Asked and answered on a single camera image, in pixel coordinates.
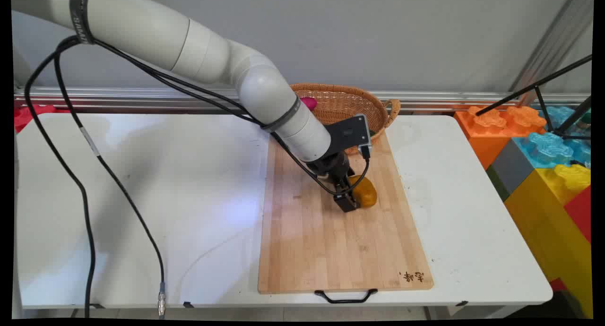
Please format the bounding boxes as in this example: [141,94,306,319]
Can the yellow giant building block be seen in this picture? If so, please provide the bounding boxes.
[504,164,593,318]

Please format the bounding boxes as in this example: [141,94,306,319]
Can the slanted aluminium post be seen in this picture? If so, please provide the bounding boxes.
[510,0,593,105]

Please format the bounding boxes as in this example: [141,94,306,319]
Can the wide black arm strap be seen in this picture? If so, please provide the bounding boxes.
[69,0,95,45]

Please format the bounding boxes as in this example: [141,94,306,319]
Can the woven wicker basket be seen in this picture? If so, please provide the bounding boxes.
[289,83,401,155]

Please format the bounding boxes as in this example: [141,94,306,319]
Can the thick black cable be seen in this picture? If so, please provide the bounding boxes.
[24,35,331,318]

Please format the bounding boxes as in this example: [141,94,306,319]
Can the red giant building block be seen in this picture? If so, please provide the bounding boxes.
[563,186,592,244]

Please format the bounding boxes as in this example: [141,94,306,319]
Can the bamboo cutting board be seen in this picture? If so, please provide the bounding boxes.
[258,128,434,295]

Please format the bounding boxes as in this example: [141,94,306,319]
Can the black wrist camera mount plate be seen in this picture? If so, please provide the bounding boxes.
[326,114,373,158]

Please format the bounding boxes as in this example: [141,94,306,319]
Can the light blue giant building block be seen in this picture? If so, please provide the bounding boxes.
[513,106,592,169]

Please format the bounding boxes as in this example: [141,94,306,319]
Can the orange giant building block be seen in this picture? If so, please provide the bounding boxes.
[454,105,548,171]

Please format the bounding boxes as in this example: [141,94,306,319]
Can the yellow-brown toy potato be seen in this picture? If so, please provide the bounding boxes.
[347,175,378,209]

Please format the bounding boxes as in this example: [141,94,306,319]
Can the narrow grey wrist strap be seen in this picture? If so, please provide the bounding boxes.
[261,95,302,131]

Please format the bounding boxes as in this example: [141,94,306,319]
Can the grey giant building block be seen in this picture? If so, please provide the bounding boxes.
[487,138,537,202]

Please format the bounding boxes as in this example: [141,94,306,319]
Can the aluminium rail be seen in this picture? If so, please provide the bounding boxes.
[14,86,591,114]

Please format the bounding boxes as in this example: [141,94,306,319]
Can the black tripod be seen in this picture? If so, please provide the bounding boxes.
[475,54,593,141]

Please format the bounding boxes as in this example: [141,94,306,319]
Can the red plastic block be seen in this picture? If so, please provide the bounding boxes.
[14,104,71,133]

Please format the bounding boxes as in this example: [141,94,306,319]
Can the thin black cable with connector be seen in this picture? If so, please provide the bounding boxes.
[53,35,372,318]

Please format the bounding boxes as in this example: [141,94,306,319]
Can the black cutting board handle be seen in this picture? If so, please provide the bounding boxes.
[314,289,379,304]

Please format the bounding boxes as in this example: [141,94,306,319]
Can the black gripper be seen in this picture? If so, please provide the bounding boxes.
[309,151,361,213]

